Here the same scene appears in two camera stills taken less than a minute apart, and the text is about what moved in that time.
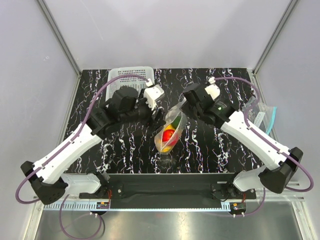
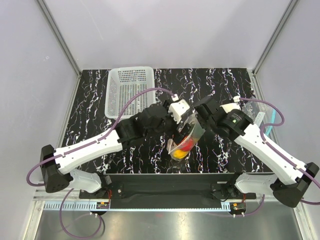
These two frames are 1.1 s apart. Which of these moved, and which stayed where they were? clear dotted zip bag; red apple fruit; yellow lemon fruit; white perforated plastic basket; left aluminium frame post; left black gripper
Moved: yellow lemon fruit; red apple fruit; left black gripper; clear dotted zip bag
Stayed: white perforated plastic basket; left aluminium frame post
